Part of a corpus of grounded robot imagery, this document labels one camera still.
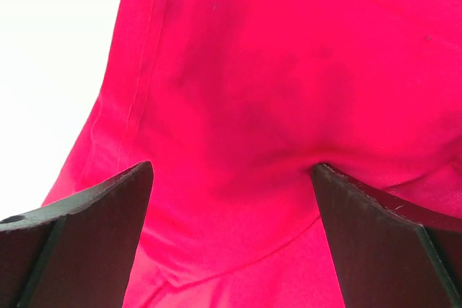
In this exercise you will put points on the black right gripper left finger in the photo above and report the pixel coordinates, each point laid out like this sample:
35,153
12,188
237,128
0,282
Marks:
78,251

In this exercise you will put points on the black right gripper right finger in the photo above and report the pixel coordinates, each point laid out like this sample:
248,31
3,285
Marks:
387,252

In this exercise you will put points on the pink t shirt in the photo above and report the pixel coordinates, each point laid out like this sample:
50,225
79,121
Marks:
233,102

